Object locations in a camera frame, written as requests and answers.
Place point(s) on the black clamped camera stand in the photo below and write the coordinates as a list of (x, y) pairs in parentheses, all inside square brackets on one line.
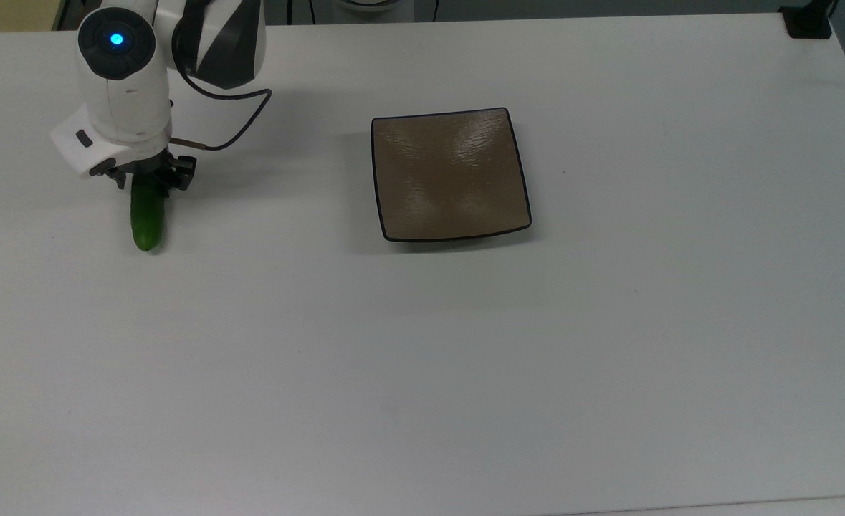
[(808, 25)]

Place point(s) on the yellow panel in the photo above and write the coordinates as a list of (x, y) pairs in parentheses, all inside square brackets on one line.
[(6, 14)]

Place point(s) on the square brown ceramic plate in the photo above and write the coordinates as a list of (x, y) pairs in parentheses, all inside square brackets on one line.
[(451, 172)]

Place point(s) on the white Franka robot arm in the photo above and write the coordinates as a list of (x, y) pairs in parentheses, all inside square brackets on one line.
[(125, 100)]

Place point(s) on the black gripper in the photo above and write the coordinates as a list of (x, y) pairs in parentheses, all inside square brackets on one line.
[(151, 166)]

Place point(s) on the green cucumber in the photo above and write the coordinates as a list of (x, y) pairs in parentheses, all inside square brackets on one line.
[(147, 222)]

